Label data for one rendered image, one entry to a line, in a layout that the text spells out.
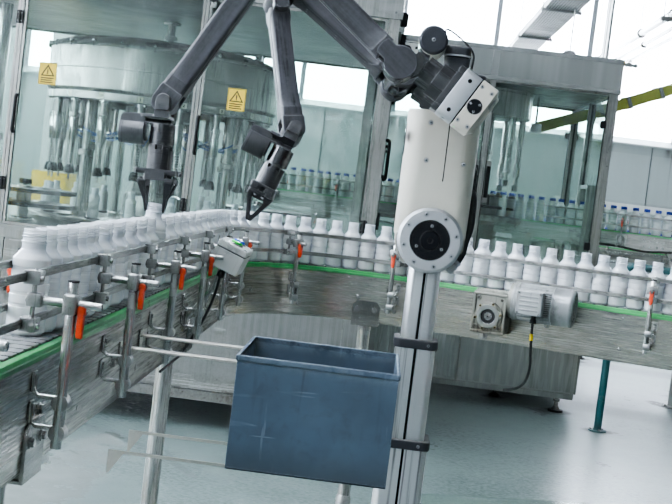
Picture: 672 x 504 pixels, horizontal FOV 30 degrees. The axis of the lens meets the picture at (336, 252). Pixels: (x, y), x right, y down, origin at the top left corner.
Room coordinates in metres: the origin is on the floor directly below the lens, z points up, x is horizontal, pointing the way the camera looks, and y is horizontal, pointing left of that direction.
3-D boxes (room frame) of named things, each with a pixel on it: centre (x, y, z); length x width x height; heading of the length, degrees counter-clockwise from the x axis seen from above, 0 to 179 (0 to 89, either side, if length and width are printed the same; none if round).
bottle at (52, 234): (2.01, 0.46, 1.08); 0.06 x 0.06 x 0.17
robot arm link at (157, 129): (2.90, 0.44, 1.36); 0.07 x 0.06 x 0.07; 89
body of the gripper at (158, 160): (2.90, 0.43, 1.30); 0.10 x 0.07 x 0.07; 88
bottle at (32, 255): (1.95, 0.47, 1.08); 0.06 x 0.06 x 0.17
